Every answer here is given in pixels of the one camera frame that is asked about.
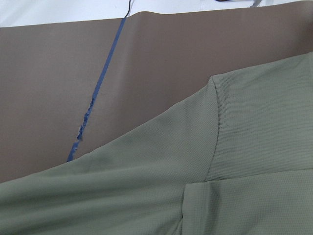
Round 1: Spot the green long-sleeve shirt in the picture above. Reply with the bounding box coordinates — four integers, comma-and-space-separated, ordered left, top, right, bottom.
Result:
0, 53, 313, 235

